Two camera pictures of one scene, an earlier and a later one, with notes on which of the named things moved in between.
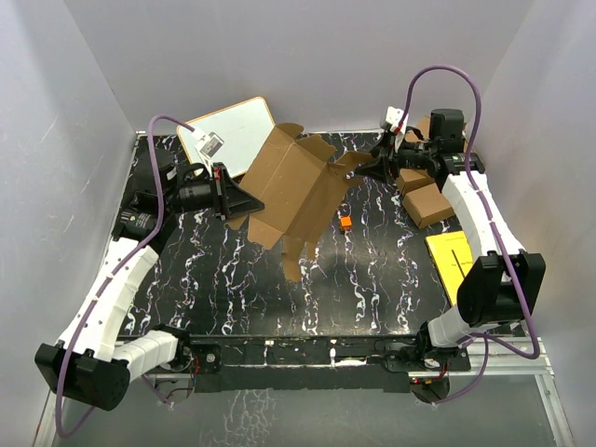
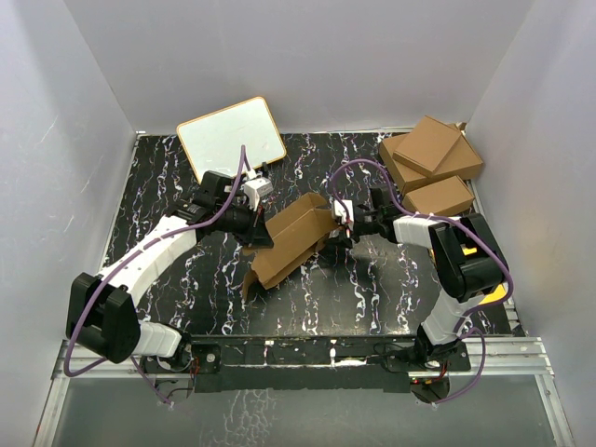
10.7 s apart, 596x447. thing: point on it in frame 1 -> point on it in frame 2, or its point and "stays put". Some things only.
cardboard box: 427,206 stays put
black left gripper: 226,196 -> 256,234
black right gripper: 385,149 -> 345,239
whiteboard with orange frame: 244,128 stays put
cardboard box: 293,179 -> 295,232
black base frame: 317,362 stays put
